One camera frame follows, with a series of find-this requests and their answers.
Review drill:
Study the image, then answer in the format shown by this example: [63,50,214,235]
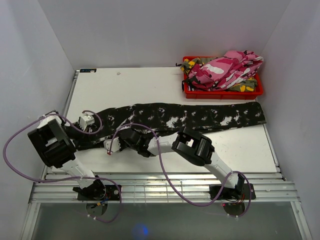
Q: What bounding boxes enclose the black white splatter trousers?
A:
[73,101,266,151]

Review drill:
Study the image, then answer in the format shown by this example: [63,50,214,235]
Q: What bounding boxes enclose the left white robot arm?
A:
[27,110,107,200]

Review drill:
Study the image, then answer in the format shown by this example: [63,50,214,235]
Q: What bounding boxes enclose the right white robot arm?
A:
[118,127,245,199]

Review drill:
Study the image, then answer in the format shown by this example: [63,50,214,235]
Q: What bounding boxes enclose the pink camouflage trousers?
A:
[184,50,264,92]

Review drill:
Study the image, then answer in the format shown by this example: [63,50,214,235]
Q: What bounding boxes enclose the small blue label sticker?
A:
[79,68,97,73]

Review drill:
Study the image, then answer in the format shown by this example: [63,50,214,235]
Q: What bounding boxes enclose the red plastic bin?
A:
[181,55,265,100]

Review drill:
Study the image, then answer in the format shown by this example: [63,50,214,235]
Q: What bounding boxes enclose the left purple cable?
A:
[2,109,123,224]

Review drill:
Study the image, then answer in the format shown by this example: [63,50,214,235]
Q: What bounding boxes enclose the purple cable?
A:
[110,123,252,219]
[2,109,123,224]

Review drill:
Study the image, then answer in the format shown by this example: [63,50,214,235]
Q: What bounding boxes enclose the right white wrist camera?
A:
[103,137,121,155]

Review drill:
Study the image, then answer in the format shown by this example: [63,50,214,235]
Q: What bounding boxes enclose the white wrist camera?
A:
[78,114,95,132]
[103,137,121,155]

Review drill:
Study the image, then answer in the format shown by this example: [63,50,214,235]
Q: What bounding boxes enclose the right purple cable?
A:
[110,123,252,219]

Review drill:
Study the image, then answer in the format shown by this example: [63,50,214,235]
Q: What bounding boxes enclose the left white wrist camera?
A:
[78,114,95,132]

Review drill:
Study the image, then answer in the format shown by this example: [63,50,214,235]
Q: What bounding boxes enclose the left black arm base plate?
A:
[76,184,122,201]

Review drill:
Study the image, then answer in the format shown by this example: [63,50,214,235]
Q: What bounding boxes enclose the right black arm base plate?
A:
[209,183,256,201]

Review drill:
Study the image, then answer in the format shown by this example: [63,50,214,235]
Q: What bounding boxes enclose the aluminium rail frame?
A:
[23,67,312,240]

